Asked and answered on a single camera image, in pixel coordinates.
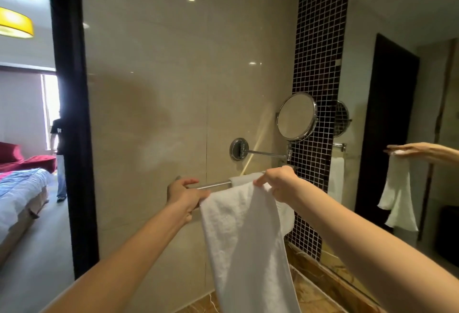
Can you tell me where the large wall mirror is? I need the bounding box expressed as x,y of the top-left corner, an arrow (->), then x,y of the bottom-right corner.
320,0 -> 459,304

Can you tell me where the person's left hand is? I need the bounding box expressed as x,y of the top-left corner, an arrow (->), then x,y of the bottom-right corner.
166,177 -> 211,224

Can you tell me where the chrome towel rail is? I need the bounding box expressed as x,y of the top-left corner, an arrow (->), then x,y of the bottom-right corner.
175,165 -> 300,191

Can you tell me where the person's right hand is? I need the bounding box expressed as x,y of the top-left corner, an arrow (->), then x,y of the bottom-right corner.
253,165 -> 306,210

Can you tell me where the black door frame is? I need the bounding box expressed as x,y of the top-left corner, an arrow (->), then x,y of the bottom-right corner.
46,0 -> 100,280

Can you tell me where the person's right forearm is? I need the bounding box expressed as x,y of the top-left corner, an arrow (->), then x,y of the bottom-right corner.
287,180 -> 459,313

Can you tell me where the red sofa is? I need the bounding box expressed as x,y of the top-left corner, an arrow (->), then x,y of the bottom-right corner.
0,141 -> 57,174

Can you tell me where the bed with white bedding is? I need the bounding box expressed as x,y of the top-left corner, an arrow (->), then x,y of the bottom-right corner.
0,168 -> 51,265

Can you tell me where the bright window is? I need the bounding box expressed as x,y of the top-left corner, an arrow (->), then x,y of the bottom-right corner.
40,74 -> 60,151

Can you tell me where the yellow ceiling lamp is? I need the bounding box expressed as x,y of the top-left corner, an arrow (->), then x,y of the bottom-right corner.
0,6 -> 35,39

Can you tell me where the person's left forearm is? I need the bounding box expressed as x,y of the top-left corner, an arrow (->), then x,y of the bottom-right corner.
40,200 -> 196,313

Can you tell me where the white towel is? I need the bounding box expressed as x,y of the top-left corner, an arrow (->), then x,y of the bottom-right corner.
199,172 -> 302,313

